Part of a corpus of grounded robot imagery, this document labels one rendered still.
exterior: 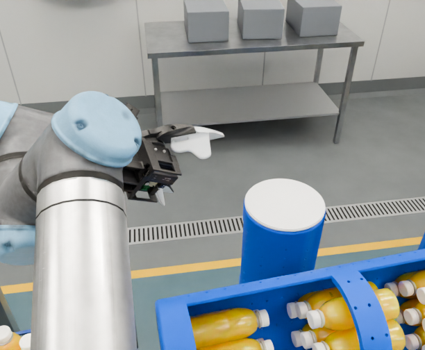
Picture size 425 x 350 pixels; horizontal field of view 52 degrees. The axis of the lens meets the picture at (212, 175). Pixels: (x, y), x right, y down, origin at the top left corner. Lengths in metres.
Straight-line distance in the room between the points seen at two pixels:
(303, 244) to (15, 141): 1.12
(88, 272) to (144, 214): 2.72
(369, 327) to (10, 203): 0.77
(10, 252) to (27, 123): 0.15
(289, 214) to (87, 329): 1.20
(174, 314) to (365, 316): 0.40
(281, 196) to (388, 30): 3.33
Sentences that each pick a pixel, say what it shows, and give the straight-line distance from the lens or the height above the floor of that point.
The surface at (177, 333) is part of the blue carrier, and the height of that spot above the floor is 1.23.
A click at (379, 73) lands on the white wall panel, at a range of 4.83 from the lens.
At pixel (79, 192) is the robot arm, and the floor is 1.78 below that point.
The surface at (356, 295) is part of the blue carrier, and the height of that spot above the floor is 1.23.
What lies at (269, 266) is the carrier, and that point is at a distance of 1.54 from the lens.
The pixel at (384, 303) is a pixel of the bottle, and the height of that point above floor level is 1.19.
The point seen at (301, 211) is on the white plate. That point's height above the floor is 1.04.
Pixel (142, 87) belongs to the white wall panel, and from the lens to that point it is 4.23.
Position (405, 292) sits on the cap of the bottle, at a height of 1.12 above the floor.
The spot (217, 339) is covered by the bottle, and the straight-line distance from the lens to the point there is 1.04.
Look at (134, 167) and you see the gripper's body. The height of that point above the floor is 1.65.
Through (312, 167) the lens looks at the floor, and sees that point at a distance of 3.54.
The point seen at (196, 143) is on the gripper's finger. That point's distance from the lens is 0.66.
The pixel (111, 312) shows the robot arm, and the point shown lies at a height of 1.74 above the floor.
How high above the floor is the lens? 2.00
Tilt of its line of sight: 37 degrees down
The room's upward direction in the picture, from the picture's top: straight up
